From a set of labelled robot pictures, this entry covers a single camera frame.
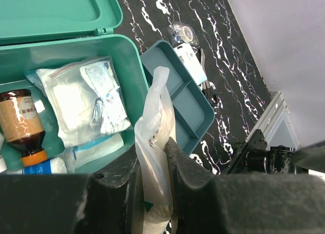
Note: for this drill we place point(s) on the green medicine box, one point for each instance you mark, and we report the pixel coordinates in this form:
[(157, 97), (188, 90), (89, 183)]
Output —
[(38, 34)]

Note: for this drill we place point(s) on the blue cotton swab packet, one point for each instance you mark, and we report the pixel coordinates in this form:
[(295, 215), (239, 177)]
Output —
[(80, 155)]

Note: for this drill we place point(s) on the small clear plastic packet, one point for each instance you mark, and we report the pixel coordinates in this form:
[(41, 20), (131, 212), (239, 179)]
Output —
[(88, 94)]

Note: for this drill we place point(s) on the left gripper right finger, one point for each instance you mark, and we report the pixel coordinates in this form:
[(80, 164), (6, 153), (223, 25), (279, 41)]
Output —
[(242, 203)]

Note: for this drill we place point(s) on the dark blue divided tray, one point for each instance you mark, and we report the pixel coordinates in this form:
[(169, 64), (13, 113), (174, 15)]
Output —
[(194, 114)]

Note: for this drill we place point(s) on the amber bottle orange label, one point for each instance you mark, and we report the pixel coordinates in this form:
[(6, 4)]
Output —
[(22, 127)]

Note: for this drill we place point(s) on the white plastic medicine bottle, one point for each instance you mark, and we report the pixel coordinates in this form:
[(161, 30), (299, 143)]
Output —
[(3, 166)]

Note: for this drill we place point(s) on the small white blue bottle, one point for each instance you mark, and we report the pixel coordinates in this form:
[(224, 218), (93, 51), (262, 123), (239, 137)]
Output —
[(50, 166)]

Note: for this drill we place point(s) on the clear bag cotton balls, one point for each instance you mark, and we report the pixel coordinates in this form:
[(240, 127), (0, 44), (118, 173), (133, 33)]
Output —
[(152, 131)]

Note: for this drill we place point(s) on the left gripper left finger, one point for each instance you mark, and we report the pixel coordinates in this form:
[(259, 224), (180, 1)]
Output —
[(108, 201)]

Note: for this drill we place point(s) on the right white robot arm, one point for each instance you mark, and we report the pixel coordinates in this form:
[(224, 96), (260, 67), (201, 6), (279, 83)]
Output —
[(254, 157)]

